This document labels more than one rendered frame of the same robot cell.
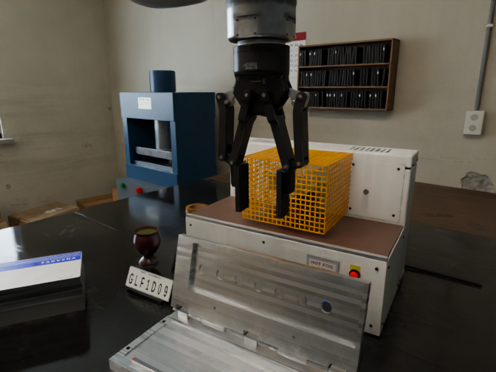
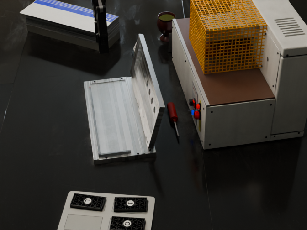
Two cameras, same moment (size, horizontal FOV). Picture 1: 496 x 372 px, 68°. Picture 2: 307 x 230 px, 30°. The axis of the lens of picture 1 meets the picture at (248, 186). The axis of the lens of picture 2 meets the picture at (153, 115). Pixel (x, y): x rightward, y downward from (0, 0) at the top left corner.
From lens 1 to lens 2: 1.52 m
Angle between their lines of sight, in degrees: 50
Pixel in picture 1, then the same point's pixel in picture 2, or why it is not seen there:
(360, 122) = not seen: outside the picture
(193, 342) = (119, 96)
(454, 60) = not seen: outside the picture
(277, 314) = (146, 102)
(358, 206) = (264, 67)
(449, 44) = not seen: outside the picture
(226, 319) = (136, 93)
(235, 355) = (127, 111)
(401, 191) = (277, 70)
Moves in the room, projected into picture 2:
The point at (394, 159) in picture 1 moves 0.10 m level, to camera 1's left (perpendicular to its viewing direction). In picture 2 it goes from (278, 44) to (253, 31)
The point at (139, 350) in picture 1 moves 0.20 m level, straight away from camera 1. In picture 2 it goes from (97, 85) to (125, 59)
